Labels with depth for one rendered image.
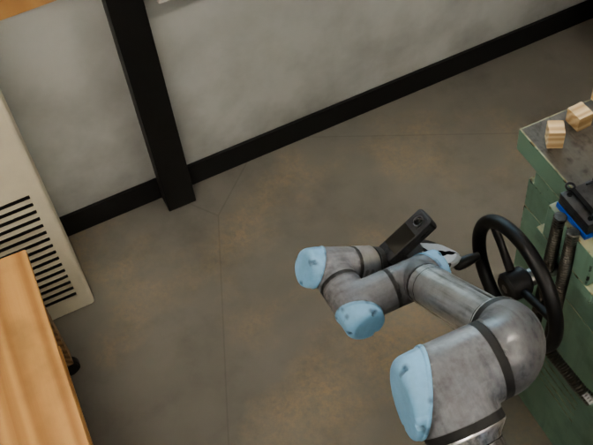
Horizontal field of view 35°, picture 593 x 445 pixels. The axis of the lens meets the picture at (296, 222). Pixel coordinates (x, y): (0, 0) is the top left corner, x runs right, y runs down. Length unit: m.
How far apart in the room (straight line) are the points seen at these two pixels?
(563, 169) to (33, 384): 1.23
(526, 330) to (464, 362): 0.10
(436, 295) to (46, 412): 0.98
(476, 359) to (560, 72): 2.26
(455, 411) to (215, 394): 1.48
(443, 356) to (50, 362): 1.16
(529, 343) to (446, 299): 0.23
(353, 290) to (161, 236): 1.45
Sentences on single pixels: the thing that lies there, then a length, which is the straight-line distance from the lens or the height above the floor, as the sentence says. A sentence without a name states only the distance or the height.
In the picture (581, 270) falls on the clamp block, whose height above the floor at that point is 0.90.
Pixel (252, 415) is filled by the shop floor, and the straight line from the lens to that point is 2.65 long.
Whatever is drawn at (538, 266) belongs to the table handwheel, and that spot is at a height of 0.94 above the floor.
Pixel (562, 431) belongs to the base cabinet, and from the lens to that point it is 2.51.
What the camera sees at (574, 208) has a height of 1.00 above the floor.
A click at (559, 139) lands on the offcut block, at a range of 1.96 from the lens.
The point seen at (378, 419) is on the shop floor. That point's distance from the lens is 2.62.
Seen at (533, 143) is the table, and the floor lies 0.90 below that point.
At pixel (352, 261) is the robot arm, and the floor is 0.95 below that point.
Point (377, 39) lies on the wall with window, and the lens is 3.10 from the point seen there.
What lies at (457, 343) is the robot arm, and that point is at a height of 1.24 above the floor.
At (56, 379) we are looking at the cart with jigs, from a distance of 2.20.
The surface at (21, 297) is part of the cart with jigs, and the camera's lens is 2.35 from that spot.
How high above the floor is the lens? 2.36
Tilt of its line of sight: 52 degrees down
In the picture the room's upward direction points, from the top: 8 degrees counter-clockwise
